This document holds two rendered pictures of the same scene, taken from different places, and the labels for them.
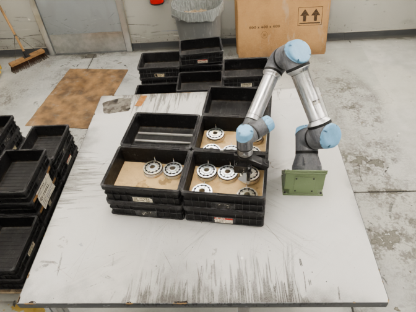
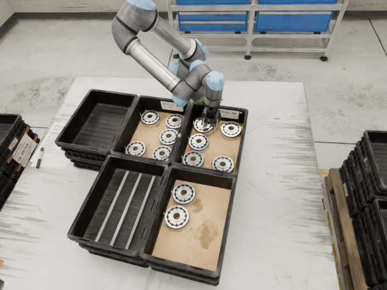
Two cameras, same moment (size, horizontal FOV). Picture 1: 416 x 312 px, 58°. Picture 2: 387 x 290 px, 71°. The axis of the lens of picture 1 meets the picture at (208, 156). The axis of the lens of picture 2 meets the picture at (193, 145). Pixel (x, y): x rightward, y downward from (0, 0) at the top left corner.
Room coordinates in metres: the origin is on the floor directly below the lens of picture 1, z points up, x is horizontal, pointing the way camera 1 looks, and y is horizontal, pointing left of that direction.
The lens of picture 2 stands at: (1.29, 0.72, 1.94)
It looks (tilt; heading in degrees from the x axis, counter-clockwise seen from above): 53 degrees down; 276
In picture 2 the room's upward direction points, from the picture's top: 6 degrees counter-clockwise
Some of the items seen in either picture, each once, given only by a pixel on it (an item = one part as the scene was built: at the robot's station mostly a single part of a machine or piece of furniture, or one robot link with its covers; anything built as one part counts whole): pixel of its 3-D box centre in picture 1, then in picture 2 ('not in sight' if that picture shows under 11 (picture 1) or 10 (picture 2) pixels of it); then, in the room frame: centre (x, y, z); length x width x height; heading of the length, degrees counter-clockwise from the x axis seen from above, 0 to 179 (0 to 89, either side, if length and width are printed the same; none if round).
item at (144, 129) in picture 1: (163, 137); (125, 204); (1.66, 0.25, 0.87); 0.40 x 0.30 x 0.11; 77
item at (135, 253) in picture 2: (161, 130); (121, 199); (1.66, 0.25, 0.92); 0.40 x 0.30 x 0.02; 77
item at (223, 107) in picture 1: (238, 109); (102, 125); (1.87, -0.21, 0.87); 0.40 x 0.30 x 0.11; 77
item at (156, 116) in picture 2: not in sight; (150, 117); (1.62, -0.27, 0.86); 0.10 x 0.10 x 0.01
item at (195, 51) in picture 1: (202, 67); not in sight; (3.25, -0.03, 0.37); 0.42 x 0.34 x 0.46; 85
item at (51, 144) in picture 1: (49, 158); not in sight; (2.21, 1.22, 0.31); 0.40 x 0.30 x 0.34; 174
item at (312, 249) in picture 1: (208, 207); (171, 206); (1.55, 0.03, 0.35); 1.60 x 1.60 x 0.70; 85
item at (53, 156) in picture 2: not in sight; (57, 143); (2.20, -0.22, 0.70); 0.33 x 0.23 x 0.01; 85
